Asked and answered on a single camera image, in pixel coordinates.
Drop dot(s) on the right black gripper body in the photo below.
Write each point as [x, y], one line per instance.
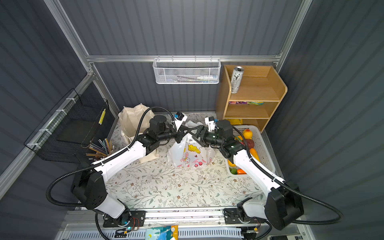
[212, 139]

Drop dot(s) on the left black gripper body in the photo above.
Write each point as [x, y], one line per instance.
[171, 135]

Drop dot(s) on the white plastic grocery bag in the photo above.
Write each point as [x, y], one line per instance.
[190, 154]

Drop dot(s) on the cream canvas tote bag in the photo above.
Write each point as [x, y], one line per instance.
[129, 121]

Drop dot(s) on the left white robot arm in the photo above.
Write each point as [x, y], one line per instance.
[90, 182]

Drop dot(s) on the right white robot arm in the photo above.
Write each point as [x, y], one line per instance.
[284, 204]

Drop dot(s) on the yellow snack packet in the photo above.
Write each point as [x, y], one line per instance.
[236, 122]

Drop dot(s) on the yellow bell pepper toy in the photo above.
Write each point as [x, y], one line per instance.
[232, 165]

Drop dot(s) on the yellow peach toy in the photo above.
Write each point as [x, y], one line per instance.
[247, 134]

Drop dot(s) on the dark red plum toy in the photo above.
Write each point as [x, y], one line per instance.
[250, 143]

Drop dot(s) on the orange carrot toy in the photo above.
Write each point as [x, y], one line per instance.
[241, 172]

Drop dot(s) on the yellow long pepper toy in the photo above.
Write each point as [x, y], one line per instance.
[255, 155]

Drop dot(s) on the floral table mat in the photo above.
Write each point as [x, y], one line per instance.
[159, 184]

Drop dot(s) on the white plastic fruit basket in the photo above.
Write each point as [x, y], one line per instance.
[259, 146]

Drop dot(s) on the left silver drink can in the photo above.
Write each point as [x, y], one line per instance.
[236, 79]

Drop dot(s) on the cup of coloured pencils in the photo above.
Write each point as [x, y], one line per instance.
[99, 149]

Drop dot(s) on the wooden shelf unit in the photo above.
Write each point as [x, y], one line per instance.
[260, 93]

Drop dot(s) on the teal printed booklet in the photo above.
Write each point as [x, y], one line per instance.
[162, 233]

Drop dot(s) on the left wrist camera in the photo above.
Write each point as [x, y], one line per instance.
[179, 119]

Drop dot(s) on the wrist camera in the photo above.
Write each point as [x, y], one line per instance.
[179, 119]
[211, 124]

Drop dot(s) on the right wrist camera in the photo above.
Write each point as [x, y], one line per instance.
[211, 124]

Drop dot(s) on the white wire wall basket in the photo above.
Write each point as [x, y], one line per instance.
[185, 72]

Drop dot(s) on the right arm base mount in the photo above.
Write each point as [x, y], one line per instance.
[233, 216]

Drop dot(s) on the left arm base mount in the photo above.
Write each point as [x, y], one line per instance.
[128, 219]

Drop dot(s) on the black wire wall basket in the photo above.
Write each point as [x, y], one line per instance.
[63, 138]

